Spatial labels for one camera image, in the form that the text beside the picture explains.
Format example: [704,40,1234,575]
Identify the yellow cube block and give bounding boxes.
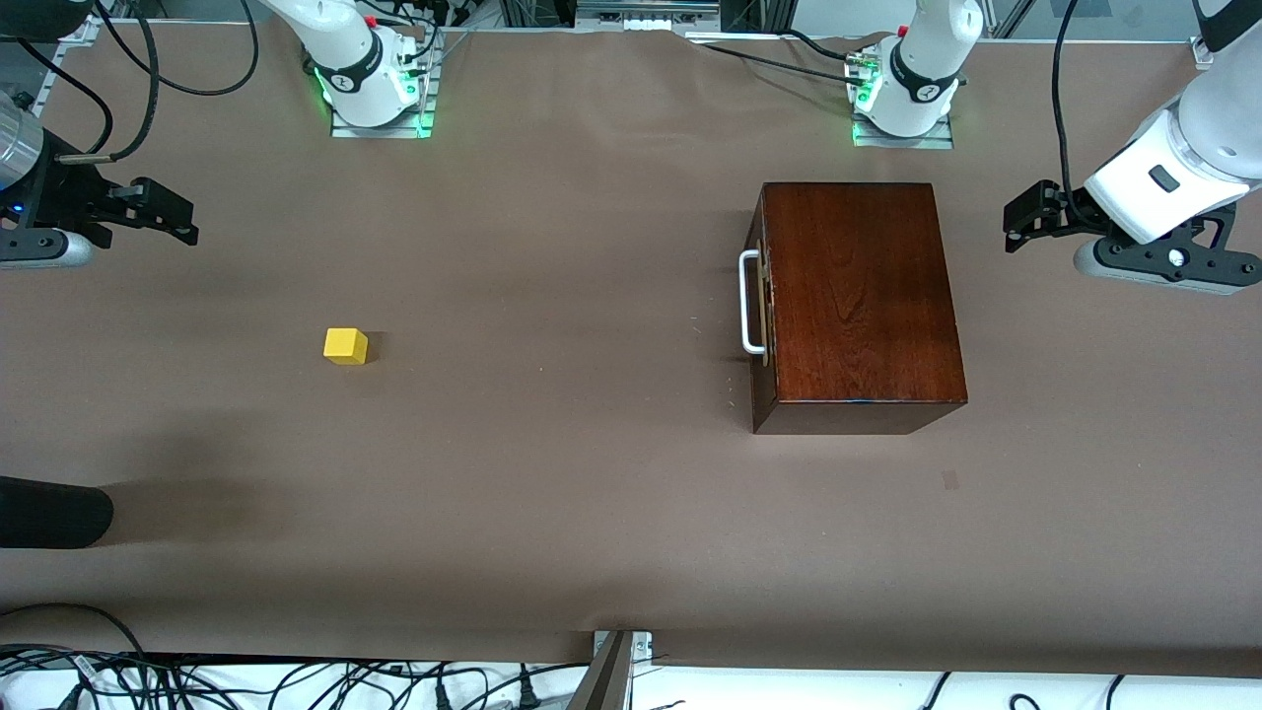
[323,327,370,367]

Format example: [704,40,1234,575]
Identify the wooden drawer with white handle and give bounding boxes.
[738,187,781,407]

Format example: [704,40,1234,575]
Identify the dark wooden drawer box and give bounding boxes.
[746,181,969,436]

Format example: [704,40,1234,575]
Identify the black rounded object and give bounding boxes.
[0,476,115,550]

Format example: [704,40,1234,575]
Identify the black equipment box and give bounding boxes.
[720,0,797,36]

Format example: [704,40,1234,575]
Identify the brown table cover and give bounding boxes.
[0,22,1262,679]

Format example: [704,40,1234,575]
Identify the grey device box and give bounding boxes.
[575,0,722,30]

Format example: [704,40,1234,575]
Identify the white lower shelf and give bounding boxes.
[0,651,1262,710]

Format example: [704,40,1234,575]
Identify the dark grey metal bar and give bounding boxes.
[566,633,634,710]

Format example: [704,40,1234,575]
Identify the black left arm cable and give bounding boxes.
[1050,0,1097,226]

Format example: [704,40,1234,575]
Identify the black looping cable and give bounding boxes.
[97,0,261,99]

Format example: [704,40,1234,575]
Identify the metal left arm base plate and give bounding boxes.
[851,106,955,151]

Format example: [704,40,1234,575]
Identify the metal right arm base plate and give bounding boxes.
[330,54,441,140]

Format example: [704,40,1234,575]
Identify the black base cable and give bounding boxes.
[690,28,875,92]

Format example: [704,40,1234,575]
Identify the red and black base wires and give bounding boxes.
[360,0,456,76]

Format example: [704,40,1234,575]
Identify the black arcing floor cable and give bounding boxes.
[0,603,149,660]

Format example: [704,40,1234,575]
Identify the silver metal bracket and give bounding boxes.
[592,629,655,666]

